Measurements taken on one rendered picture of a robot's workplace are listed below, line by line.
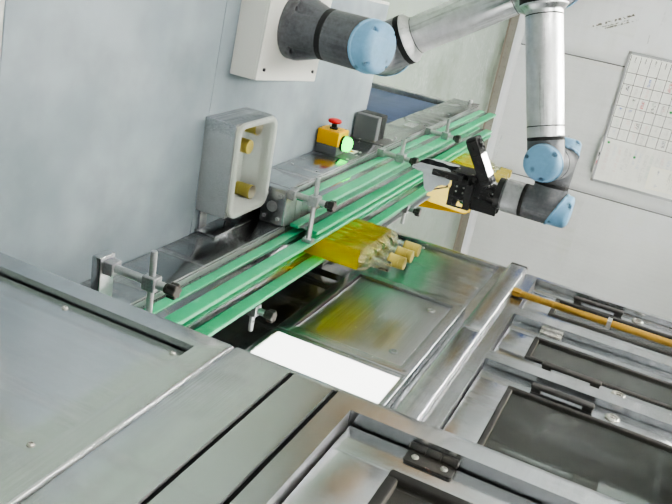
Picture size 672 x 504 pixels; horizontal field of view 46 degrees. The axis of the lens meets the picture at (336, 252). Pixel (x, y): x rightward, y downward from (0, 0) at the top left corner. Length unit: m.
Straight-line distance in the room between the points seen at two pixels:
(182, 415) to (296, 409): 0.14
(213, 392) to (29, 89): 0.62
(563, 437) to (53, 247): 1.13
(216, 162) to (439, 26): 0.58
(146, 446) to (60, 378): 0.18
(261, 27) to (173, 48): 0.24
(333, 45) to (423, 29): 0.22
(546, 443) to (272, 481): 1.03
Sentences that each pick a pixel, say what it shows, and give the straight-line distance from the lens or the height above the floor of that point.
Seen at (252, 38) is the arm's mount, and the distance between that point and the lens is 1.82.
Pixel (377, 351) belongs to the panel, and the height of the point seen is 1.22.
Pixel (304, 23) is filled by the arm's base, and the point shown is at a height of 0.88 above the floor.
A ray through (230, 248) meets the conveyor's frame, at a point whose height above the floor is 0.87.
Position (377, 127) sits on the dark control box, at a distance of 2.57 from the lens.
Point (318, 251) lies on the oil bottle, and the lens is 2.06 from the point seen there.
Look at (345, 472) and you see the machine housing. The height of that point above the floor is 1.47.
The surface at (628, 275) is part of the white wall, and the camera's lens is 8.08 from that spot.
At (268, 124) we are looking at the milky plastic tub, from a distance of 1.91.
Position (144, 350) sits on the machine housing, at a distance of 1.09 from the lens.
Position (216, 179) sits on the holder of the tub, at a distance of 1.82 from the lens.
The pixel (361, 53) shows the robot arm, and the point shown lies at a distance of 1.77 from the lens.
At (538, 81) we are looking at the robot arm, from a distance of 1.66.
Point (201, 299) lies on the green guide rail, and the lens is 1.61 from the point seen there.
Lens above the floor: 1.69
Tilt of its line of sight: 20 degrees down
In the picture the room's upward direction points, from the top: 109 degrees clockwise
